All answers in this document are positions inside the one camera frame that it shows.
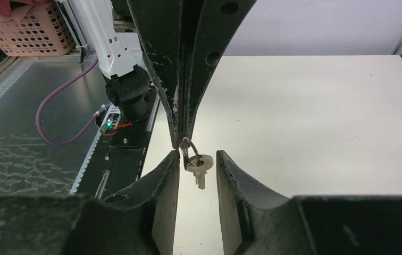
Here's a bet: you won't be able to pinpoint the pink plastic basket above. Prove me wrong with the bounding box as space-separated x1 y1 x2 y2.
0 1 76 57

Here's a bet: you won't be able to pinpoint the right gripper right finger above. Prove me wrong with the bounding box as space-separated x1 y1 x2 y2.
216 150 402 254

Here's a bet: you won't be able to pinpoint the silver keys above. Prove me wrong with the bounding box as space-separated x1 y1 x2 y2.
180 137 214 190

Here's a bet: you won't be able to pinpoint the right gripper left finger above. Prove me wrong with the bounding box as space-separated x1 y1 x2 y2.
0 150 180 254

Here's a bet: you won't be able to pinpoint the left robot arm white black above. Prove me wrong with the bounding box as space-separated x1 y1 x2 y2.
76 1 255 149

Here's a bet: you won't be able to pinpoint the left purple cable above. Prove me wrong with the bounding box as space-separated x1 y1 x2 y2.
35 56 112 147

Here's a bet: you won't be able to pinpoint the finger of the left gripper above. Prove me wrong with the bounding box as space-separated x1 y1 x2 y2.
127 0 182 149
183 1 256 138

